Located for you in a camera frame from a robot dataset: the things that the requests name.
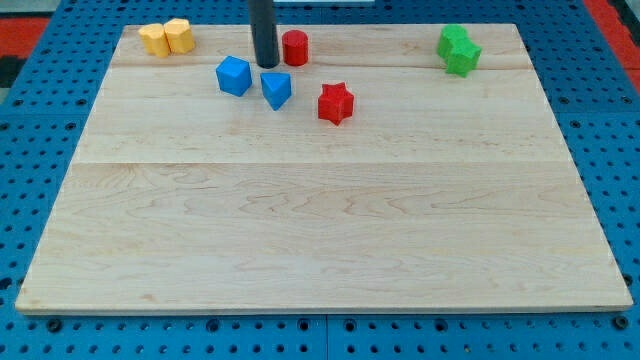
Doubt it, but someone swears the yellow hexagon block right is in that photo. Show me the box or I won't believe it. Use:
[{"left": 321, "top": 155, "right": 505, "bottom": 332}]
[{"left": 164, "top": 18, "right": 195, "bottom": 54}]

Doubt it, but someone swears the red star block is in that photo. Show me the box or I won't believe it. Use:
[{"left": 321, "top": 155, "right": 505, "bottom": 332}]
[{"left": 318, "top": 82, "right": 355, "bottom": 126}]

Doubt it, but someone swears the blue cube block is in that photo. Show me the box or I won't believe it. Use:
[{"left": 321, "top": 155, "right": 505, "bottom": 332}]
[{"left": 216, "top": 56, "right": 252, "bottom": 97}]

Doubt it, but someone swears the light wooden board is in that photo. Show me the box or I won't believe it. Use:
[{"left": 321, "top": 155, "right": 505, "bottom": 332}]
[{"left": 15, "top": 24, "right": 633, "bottom": 316}]

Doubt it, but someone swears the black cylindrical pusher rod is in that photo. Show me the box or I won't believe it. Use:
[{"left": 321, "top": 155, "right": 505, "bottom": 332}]
[{"left": 247, "top": 0, "right": 280, "bottom": 69}]

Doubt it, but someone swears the green star block front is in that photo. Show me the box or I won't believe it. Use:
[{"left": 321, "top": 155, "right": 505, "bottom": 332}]
[{"left": 446, "top": 39, "right": 482, "bottom": 78}]

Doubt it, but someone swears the yellow block left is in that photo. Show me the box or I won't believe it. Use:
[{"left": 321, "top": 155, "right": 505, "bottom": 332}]
[{"left": 138, "top": 23, "right": 171, "bottom": 58}]

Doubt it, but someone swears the blue triangle block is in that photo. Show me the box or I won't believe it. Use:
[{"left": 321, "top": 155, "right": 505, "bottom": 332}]
[{"left": 260, "top": 72, "right": 292, "bottom": 111}]

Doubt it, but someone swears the red cylinder block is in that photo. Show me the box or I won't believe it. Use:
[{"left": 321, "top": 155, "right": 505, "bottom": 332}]
[{"left": 282, "top": 29, "right": 309, "bottom": 66}]

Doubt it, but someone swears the green block rear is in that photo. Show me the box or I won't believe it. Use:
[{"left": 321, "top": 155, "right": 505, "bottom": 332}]
[{"left": 437, "top": 24, "right": 468, "bottom": 60}]

